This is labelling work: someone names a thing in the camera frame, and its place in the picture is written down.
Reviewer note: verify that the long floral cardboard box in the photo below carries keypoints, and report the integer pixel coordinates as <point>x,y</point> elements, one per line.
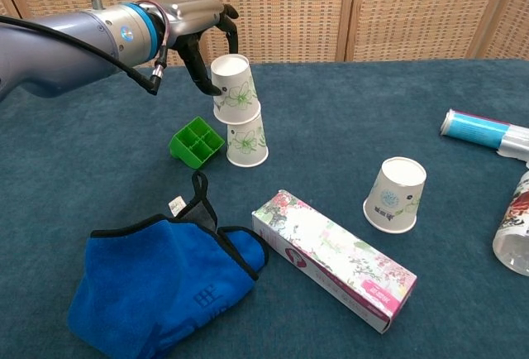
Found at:
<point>330,251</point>

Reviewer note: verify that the blue cloth with black trim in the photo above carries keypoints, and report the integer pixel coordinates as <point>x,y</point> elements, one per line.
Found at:
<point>157,276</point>

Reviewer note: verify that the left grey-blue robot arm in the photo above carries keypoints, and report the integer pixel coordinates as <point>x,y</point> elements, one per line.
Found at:
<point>62,61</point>

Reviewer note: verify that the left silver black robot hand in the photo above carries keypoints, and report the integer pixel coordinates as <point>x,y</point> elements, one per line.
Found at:
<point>190,15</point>

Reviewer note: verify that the blue and white lint roller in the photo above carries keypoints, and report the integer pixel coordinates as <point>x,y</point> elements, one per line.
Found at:
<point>475,129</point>

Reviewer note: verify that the green flower paper cup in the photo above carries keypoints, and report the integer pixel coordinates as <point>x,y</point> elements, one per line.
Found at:
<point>235,90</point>
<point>248,144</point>

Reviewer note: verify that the blue emblem paper cup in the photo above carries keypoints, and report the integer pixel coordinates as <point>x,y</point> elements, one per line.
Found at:
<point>396,197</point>

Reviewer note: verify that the dark teal table mat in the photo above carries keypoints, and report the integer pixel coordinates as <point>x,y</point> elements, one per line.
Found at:
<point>372,106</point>

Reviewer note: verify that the clear bottle with red label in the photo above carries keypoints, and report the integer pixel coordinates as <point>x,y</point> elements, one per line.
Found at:
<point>514,231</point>

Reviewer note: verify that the green plastic grid tray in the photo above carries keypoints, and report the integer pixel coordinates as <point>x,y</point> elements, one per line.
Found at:
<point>197,144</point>

